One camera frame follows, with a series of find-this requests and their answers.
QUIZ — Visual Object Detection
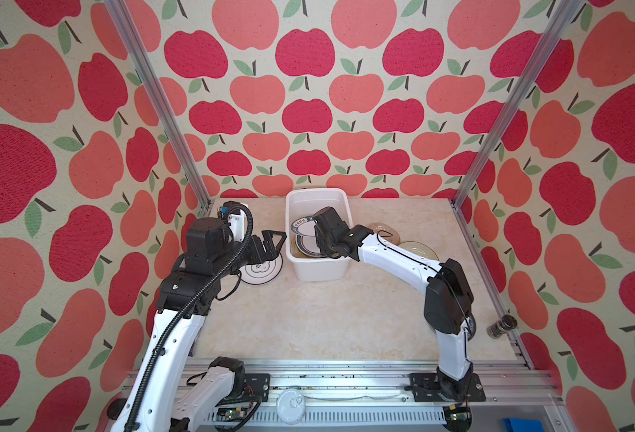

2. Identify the pink ribbed glass plate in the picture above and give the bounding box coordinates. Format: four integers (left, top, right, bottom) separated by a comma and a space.
368, 222, 401, 245

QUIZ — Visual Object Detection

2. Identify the right aluminium frame post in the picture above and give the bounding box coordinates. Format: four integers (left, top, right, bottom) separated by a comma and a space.
451, 0, 586, 211

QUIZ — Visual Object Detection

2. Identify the white plate green text rim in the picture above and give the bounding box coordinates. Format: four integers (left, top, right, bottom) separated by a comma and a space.
290, 216, 321, 258

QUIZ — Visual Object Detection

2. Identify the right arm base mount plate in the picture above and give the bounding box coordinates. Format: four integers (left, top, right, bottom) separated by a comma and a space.
405, 373, 487, 402

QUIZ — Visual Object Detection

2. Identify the aluminium front rail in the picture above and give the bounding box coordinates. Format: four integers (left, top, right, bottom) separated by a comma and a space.
103, 358, 578, 432

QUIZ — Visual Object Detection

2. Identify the white plastic bin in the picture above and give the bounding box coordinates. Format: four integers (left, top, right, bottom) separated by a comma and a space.
285, 188, 353, 282

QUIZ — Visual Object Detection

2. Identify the black corrugated cable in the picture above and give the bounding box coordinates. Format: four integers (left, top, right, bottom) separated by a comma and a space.
122, 201, 255, 432

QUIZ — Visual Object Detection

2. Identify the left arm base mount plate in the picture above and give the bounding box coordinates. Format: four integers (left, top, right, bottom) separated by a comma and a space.
218, 374, 272, 406

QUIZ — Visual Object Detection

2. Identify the cream plate with plant drawing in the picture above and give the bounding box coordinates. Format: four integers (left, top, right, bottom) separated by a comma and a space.
399, 241, 440, 261

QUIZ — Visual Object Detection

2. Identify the blue object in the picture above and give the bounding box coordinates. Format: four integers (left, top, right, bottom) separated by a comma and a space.
503, 418, 544, 432

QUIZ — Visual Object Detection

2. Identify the white round cap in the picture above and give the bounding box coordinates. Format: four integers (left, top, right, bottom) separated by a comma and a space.
276, 389, 307, 425

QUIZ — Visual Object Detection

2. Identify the blue patterned plate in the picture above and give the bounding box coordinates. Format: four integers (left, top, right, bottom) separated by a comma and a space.
465, 313, 478, 341

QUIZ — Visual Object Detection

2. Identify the small metal cylinder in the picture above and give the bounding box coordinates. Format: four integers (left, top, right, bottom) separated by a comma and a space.
487, 314, 517, 339

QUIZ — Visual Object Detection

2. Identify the aluminium frame post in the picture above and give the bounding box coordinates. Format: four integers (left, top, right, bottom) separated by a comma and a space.
105, 0, 213, 216
451, 0, 586, 211

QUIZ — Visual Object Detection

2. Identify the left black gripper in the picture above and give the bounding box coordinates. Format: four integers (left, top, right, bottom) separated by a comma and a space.
214, 230, 288, 278

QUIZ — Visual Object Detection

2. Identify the white plate black flower outline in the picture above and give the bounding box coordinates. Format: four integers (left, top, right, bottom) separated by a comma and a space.
241, 255, 283, 286

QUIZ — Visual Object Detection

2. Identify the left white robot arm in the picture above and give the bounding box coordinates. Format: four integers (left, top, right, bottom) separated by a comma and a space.
112, 204, 287, 431

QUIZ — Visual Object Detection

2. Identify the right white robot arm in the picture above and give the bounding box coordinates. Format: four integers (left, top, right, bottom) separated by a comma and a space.
313, 207, 477, 401

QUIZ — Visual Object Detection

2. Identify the left aluminium frame post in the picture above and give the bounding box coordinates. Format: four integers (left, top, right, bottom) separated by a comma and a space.
105, 0, 213, 216

